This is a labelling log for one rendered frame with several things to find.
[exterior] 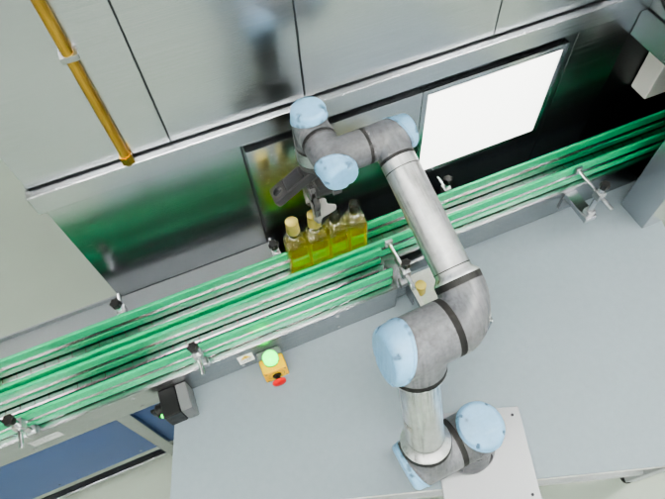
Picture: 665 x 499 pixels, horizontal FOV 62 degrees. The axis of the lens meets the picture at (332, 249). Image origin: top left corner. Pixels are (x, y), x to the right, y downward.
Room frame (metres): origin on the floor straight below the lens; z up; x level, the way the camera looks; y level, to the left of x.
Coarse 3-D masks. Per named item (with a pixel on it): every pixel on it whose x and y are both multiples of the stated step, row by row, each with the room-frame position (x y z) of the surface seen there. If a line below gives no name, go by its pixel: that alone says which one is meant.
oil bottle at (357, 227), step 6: (348, 210) 0.85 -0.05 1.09; (360, 210) 0.85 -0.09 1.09; (342, 216) 0.84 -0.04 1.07; (348, 216) 0.83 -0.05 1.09; (360, 216) 0.83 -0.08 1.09; (348, 222) 0.82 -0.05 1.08; (354, 222) 0.81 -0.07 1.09; (360, 222) 0.81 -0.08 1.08; (366, 222) 0.82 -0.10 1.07; (348, 228) 0.81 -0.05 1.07; (354, 228) 0.80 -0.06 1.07; (360, 228) 0.81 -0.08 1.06; (366, 228) 0.82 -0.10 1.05; (348, 234) 0.81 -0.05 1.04; (354, 234) 0.80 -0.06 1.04; (360, 234) 0.81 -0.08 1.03; (366, 234) 0.82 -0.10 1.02; (348, 240) 0.81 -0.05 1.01; (354, 240) 0.80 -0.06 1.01; (360, 240) 0.81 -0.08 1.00; (366, 240) 0.82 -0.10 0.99; (354, 246) 0.80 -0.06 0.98; (360, 246) 0.81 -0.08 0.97
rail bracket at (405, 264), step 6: (390, 240) 0.82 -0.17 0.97; (390, 246) 0.80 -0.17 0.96; (396, 252) 0.78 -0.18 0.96; (396, 258) 0.76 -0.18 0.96; (402, 264) 0.71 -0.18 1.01; (408, 264) 0.71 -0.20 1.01; (402, 270) 0.72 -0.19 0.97; (408, 270) 0.71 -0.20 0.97; (402, 276) 0.71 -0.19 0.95; (408, 276) 0.70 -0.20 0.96; (402, 282) 0.71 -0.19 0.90; (408, 282) 0.71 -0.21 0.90; (414, 288) 0.66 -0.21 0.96
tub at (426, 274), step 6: (426, 270) 0.78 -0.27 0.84; (414, 276) 0.76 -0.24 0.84; (420, 276) 0.76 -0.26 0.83; (426, 276) 0.77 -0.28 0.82; (432, 276) 0.78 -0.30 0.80; (414, 282) 0.76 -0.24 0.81; (426, 282) 0.77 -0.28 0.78; (432, 282) 0.77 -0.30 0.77; (426, 288) 0.75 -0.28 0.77; (432, 288) 0.75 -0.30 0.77; (414, 294) 0.71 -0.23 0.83; (426, 294) 0.73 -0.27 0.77; (432, 294) 0.73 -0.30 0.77; (420, 300) 0.68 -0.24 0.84; (426, 300) 0.71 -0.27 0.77; (432, 300) 0.71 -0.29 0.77
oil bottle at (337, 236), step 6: (324, 222) 0.83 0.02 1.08; (342, 222) 0.81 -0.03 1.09; (330, 228) 0.80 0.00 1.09; (336, 228) 0.80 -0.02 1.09; (342, 228) 0.80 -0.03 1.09; (330, 234) 0.79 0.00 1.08; (336, 234) 0.79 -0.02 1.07; (342, 234) 0.79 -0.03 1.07; (330, 240) 0.78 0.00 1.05; (336, 240) 0.79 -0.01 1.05; (342, 240) 0.79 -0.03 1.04; (330, 246) 0.79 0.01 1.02; (336, 246) 0.79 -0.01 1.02; (342, 246) 0.79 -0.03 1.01; (348, 246) 0.80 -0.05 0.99; (330, 252) 0.79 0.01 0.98; (336, 252) 0.79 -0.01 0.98; (342, 252) 0.79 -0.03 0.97
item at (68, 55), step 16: (32, 0) 0.81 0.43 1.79; (48, 16) 0.81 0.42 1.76; (48, 32) 0.81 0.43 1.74; (64, 48) 0.81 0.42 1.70; (80, 64) 0.82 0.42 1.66; (80, 80) 0.81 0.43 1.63; (96, 96) 0.82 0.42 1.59; (96, 112) 0.81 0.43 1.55; (112, 128) 0.81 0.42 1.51; (128, 160) 0.81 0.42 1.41
